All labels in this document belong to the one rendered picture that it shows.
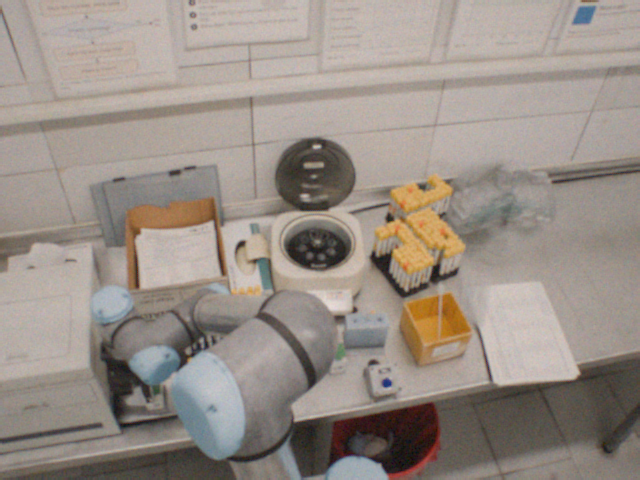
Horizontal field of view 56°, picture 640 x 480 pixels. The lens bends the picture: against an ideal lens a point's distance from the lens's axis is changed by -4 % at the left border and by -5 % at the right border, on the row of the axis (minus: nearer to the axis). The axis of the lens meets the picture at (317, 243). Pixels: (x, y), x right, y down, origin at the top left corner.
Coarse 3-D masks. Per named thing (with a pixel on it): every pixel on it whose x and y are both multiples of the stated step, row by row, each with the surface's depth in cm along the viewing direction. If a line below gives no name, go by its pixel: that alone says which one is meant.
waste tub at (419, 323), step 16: (416, 304) 155; (432, 304) 157; (448, 304) 158; (400, 320) 158; (416, 320) 160; (432, 320) 161; (448, 320) 160; (464, 320) 151; (416, 336) 149; (432, 336) 157; (448, 336) 158; (464, 336) 147; (416, 352) 151; (432, 352) 148; (448, 352) 151; (464, 352) 154
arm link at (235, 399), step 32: (256, 320) 76; (224, 352) 72; (256, 352) 72; (288, 352) 73; (192, 384) 69; (224, 384) 69; (256, 384) 70; (288, 384) 72; (192, 416) 71; (224, 416) 68; (256, 416) 70; (288, 416) 76; (224, 448) 69; (256, 448) 73; (288, 448) 81
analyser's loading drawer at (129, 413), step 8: (168, 392) 140; (120, 400) 139; (168, 400) 139; (120, 408) 137; (128, 408) 137; (136, 408) 137; (144, 408) 134; (168, 408) 137; (120, 416) 136; (128, 416) 136; (136, 416) 136; (144, 416) 136; (152, 416) 136; (160, 416) 137
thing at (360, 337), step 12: (348, 324) 148; (360, 324) 148; (372, 324) 148; (384, 324) 148; (348, 336) 150; (360, 336) 150; (372, 336) 151; (384, 336) 151; (348, 348) 154; (360, 348) 154; (372, 348) 154
